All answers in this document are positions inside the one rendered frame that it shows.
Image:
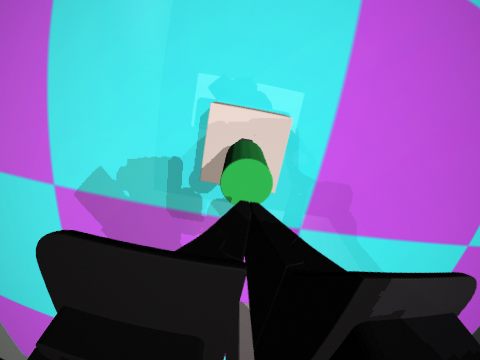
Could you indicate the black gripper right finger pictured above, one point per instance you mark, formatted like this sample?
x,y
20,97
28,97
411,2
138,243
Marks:
x,y
303,305

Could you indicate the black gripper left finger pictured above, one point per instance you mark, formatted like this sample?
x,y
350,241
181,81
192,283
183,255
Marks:
x,y
195,290

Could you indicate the beige rectangular block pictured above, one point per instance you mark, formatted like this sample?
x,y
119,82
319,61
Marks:
x,y
229,123

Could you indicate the dark green cylinder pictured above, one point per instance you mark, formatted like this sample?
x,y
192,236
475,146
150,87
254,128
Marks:
x,y
246,175

